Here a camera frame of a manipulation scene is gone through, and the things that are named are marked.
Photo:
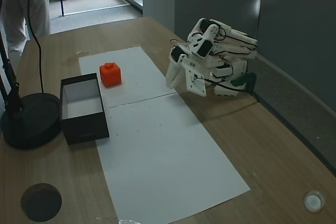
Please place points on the small white round cap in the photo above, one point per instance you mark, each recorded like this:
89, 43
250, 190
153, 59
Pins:
314, 201

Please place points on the black stand pole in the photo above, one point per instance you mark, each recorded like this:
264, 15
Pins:
11, 82

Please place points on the green table clamp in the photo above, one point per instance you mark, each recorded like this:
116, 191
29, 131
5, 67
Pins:
246, 79

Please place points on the orange cube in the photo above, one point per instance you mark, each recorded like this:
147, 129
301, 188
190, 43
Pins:
111, 74

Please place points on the dark brown open box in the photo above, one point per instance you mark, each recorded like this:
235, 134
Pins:
84, 127

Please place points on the person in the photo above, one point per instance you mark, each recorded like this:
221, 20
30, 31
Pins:
21, 11

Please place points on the black round stand base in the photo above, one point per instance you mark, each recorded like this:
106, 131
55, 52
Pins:
31, 127

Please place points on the white paper sheet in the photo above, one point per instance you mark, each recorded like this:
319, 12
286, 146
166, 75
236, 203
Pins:
126, 69
162, 155

